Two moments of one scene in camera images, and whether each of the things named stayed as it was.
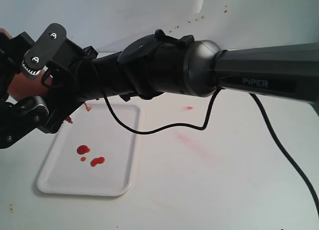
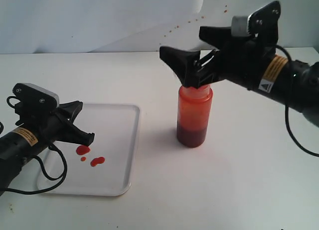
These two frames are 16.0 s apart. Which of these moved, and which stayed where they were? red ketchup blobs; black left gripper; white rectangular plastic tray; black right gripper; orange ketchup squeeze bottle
Moved: black left gripper; orange ketchup squeeze bottle; black right gripper
Stayed: white rectangular plastic tray; red ketchup blobs
